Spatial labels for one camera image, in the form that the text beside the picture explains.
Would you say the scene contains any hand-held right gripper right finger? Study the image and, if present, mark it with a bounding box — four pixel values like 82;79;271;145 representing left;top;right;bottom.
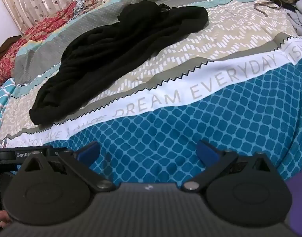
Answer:
182;140;283;193

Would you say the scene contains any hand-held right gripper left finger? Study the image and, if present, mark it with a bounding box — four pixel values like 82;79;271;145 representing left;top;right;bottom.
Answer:
18;141;117;193

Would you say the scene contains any black zip-up jacket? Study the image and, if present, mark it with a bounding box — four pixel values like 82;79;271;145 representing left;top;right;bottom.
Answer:
29;0;209;126

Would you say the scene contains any person's left hand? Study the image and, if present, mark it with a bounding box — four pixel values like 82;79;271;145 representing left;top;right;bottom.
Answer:
0;209;15;230

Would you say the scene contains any purple cloth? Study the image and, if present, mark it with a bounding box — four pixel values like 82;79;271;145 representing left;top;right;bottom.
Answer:
286;175;302;237

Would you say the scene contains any carved wooden headboard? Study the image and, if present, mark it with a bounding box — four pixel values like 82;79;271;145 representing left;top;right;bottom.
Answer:
0;36;22;89

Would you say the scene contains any red floral patchwork quilt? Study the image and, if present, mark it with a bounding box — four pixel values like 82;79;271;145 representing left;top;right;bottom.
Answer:
0;0;238;89

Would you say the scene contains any leaf print striped curtain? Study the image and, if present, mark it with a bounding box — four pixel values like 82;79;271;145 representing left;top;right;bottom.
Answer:
0;0;112;34

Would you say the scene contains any crumpled grey garment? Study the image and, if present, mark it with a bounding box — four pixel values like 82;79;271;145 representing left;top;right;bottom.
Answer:
288;0;302;38

